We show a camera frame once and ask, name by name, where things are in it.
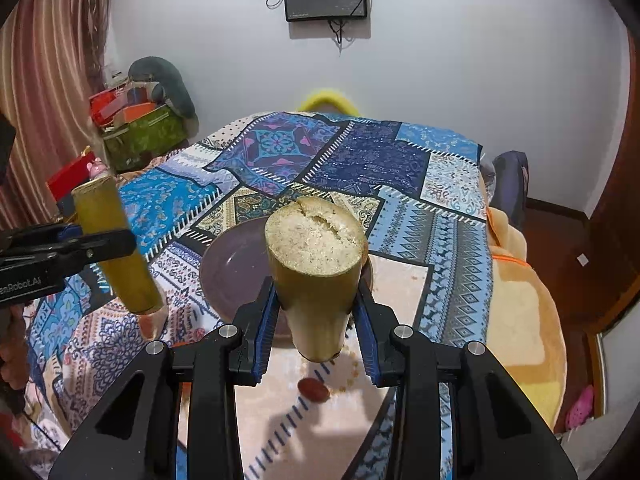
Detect slim sugarcane piece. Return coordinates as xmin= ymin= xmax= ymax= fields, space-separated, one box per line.
xmin=70 ymin=174 xmax=166 ymax=314

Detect black cables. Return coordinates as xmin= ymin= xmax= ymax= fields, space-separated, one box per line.
xmin=266 ymin=0 xmax=372 ymax=57

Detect red-orange boxes pile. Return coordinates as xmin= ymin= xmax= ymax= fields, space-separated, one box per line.
xmin=89 ymin=82 xmax=168 ymax=133

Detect thick sugarcane piece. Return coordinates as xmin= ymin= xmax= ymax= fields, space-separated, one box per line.
xmin=264 ymin=196 xmax=369 ymax=362

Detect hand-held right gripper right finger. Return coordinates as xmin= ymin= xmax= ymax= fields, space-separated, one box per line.
xmin=350 ymin=292 xmax=578 ymax=480

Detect yellow-orange fleece blanket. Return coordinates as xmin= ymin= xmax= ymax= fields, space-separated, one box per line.
xmin=482 ymin=170 xmax=568 ymax=433

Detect yellow cushion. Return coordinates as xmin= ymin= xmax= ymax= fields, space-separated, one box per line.
xmin=298 ymin=88 xmax=362 ymax=117

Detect grey cloth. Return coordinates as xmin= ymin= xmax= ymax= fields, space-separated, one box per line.
xmin=491 ymin=150 xmax=530 ymax=233

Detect green patterned box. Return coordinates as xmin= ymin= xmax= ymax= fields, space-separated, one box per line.
xmin=102 ymin=105 xmax=188 ymax=173

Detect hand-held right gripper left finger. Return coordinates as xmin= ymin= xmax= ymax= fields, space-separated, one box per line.
xmin=47 ymin=277 xmax=281 ymax=480

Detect striped brown curtain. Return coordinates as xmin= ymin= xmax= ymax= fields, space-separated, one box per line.
xmin=0 ymin=0 xmax=135 ymax=233

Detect red box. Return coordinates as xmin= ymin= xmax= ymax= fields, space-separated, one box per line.
xmin=47 ymin=155 xmax=108 ymax=203

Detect purple-brown plate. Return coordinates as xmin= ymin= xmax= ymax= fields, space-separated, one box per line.
xmin=200 ymin=216 xmax=375 ymax=337

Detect grey plush pillow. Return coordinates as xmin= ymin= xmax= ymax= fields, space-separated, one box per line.
xmin=128 ymin=56 xmax=199 ymax=123

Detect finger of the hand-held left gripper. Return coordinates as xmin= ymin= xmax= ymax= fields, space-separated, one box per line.
xmin=0 ymin=223 xmax=84 ymax=257
xmin=0 ymin=229 xmax=137 ymax=281

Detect red jujube date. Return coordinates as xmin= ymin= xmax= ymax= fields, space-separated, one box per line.
xmin=298 ymin=378 xmax=330 ymax=402

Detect blue patchwork printed blanket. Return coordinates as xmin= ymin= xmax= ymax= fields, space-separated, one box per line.
xmin=20 ymin=110 xmax=496 ymax=480

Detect pink slipper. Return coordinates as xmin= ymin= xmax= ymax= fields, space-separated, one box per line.
xmin=565 ymin=385 xmax=596 ymax=428

